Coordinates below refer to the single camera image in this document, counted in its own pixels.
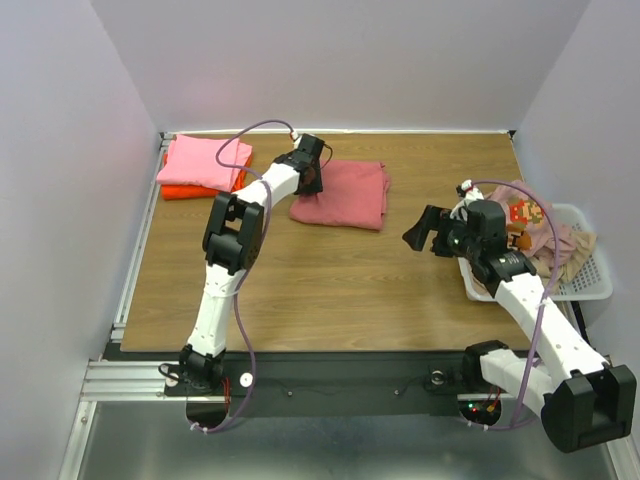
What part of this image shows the dusty rose t shirt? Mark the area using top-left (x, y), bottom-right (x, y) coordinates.
top-left (289, 160), bottom-right (391, 232)

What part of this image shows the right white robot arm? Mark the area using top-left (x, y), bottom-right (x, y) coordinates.
top-left (403, 200), bottom-right (637, 453)

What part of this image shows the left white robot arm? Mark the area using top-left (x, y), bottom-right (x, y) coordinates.
top-left (173, 134), bottom-right (326, 394)

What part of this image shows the mauve pixel print t shirt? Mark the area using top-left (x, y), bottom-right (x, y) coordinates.
top-left (486, 185), bottom-right (578, 278)

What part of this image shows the beige t shirt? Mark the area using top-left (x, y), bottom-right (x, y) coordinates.
top-left (469, 229), bottom-right (599, 296)

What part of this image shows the folded pink t shirt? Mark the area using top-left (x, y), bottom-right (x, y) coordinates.
top-left (156, 135), bottom-right (252, 191)

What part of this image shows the white plastic laundry basket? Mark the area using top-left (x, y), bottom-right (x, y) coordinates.
top-left (458, 203), bottom-right (613, 303)

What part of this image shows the folded orange t shirt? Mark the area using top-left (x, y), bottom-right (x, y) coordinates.
top-left (156, 154), bottom-right (246, 201)

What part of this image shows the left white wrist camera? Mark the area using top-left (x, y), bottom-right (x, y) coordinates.
top-left (289, 130), bottom-right (302, 149)

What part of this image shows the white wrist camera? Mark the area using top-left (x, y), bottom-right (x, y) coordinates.
top-left (450, 179), bottom-right (484, 221)
top-left (289, 130), bottom-right (302, 149)

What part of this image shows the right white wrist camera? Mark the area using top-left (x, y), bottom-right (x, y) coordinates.
top-left (450, 179), bottom-right (484, 221)

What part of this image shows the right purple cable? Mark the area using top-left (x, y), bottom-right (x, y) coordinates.
top-left (467, 179), bottom-right (561, 432)

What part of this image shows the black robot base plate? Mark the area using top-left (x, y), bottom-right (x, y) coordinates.
top-left (164, 350), bottom-right (521, 419)

